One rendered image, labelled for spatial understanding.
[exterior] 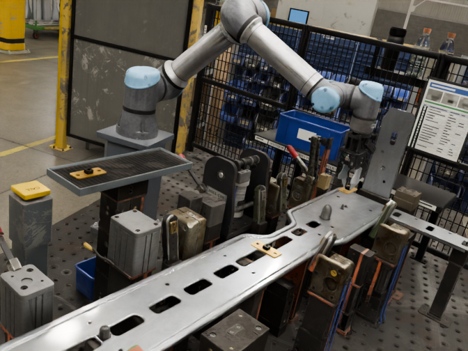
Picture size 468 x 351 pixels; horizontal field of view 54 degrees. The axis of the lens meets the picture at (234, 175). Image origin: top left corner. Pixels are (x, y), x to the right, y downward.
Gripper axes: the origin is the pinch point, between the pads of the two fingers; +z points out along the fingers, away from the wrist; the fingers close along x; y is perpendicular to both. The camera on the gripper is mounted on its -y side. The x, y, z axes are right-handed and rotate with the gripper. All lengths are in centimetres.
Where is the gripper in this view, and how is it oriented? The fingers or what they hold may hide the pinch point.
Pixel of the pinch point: (349, 184)
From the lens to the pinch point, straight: 163.4
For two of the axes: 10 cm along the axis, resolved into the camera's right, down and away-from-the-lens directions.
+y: -6.4, 2.5, -7.3
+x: 7.6, 3.6, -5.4
